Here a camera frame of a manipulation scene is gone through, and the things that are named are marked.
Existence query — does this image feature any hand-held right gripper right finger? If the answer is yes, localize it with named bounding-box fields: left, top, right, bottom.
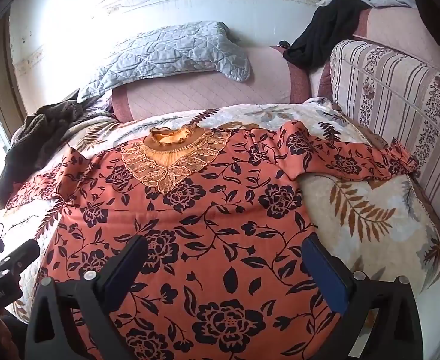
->
left=302, top=234, right=425, bottom=360

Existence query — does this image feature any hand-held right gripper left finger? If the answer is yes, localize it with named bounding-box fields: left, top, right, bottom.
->
left=24, top=234, right=149, bottom=360

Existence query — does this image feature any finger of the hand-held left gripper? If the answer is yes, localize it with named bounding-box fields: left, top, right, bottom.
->
left=0, top=238, right=41, bottom=272

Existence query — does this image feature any orange floral blouse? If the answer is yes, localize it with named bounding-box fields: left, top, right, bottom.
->
left=4, top=120, right=421, bottom=360

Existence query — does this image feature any leaf print blanket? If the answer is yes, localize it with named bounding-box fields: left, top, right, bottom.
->
left=0, top=97, right=440, bottom=360

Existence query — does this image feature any dark brown towel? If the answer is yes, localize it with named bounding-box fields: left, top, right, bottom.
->
left=0, top=99, right=87, bottom=211

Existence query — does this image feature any striped floral cushion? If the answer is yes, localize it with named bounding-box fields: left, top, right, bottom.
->
left=317, top=39, right=440, bottom=248

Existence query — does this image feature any pink headboard cushion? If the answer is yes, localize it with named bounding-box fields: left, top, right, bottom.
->
left=111, top=5, right=440, bottom=122

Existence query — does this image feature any grey quilted blanket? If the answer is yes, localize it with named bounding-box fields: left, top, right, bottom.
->
left=78, top=20, right=251, bottom=103

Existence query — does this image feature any black garment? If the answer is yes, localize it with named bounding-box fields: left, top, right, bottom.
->
left=283, top=0, right=372, bottom=70

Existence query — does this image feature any wooden window frame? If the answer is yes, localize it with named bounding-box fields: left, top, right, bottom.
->
left=0, top=7, right=29, bottom=151

